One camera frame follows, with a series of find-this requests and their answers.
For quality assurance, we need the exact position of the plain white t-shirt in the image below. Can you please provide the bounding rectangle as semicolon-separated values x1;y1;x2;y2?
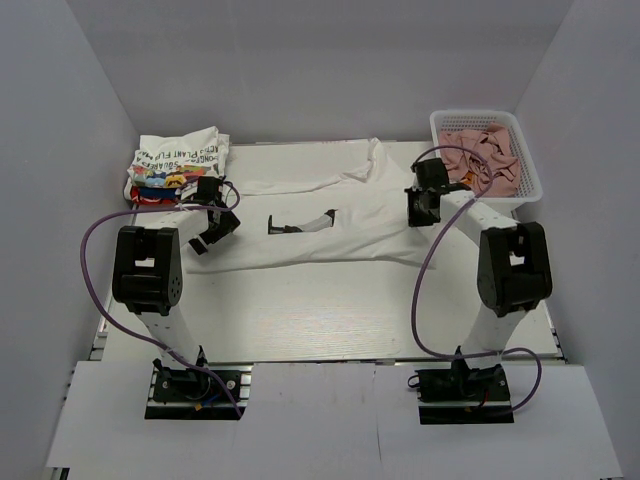
183;139;434;274

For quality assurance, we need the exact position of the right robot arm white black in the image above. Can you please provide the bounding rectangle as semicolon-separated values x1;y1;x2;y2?
405;158;552;399

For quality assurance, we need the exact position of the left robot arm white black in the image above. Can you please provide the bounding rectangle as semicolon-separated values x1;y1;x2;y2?
112;176;240;399

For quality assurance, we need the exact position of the pink crumpled t-shirt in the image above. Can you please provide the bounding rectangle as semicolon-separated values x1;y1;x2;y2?
438;121;521;199

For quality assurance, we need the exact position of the blue folded t-shirt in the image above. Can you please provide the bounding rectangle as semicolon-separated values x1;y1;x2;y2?
130;185;198;200

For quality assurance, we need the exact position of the red patterned folded t-shirt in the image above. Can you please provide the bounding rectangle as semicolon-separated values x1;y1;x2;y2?
123;186;193;206

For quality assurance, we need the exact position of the cartoon print folded t-shirt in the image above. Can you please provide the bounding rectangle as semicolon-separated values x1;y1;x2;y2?
128;164;220;189

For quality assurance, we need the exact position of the white perforated plastic basket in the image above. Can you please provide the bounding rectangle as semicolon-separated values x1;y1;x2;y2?
430;109;543;213

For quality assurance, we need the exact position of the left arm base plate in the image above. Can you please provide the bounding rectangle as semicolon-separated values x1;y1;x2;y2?
144;359;252;421

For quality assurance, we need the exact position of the aluminium table edge rail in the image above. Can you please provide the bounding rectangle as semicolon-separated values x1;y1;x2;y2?
88;318;108;361

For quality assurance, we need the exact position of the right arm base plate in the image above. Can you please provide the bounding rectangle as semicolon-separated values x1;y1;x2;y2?
407;365;514;425

